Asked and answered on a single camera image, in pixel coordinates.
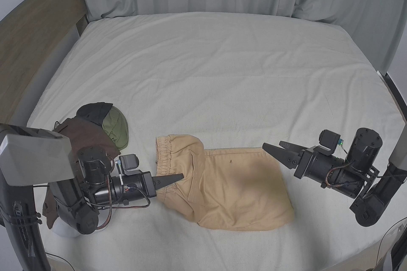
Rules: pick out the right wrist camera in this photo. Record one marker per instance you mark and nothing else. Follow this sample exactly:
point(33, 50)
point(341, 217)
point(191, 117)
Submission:
point(329, 141)

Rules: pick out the olive green garment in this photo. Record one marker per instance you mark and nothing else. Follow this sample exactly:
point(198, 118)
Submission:
point(116, 130)

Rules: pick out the bed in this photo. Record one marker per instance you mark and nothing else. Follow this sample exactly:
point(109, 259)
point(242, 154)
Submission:
point(222, 57)

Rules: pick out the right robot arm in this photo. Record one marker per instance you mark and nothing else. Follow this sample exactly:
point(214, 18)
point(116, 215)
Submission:
point(362, 149)

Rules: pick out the brown garment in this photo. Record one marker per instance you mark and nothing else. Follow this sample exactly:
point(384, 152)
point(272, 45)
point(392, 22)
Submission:
point(85, 136)

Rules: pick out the white garment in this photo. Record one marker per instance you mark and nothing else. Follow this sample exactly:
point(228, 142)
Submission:
point(63, 231)

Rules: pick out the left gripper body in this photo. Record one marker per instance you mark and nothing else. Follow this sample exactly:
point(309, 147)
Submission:
point(136, 185)

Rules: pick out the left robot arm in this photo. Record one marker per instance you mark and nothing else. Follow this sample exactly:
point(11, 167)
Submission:
point(35, 155)

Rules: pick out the beige shorts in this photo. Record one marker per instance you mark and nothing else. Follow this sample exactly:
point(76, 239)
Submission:
point(238, 187)

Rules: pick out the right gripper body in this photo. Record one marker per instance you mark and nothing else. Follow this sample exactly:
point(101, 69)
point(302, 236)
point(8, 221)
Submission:
point(318, 168)

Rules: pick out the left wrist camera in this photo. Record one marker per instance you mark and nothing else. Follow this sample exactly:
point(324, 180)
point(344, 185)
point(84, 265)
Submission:
point(128, 163)

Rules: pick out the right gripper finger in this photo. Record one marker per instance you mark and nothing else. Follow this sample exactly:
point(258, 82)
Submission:
point(292, 147)
point(283, 157)

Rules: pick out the black garment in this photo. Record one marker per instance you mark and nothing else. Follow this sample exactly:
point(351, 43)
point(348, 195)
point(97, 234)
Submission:
point(92, 111)

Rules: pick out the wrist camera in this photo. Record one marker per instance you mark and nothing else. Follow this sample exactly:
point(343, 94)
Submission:
point(128, 163)
point(329, 141)

